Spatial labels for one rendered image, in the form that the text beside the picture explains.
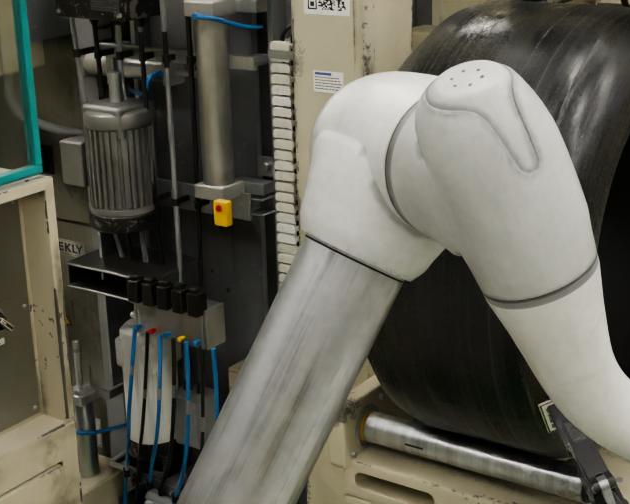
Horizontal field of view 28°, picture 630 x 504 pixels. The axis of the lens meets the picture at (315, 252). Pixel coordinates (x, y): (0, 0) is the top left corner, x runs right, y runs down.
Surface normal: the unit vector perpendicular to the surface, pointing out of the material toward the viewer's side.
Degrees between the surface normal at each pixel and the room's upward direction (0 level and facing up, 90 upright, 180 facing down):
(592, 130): 59
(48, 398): 90
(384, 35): 90
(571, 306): 101
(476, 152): 84
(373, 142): 70
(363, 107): 48
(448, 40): 27
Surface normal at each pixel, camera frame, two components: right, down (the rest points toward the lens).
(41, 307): -0.56, 0.28
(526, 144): 0.38, -0.07
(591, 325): 0.63, 0.25
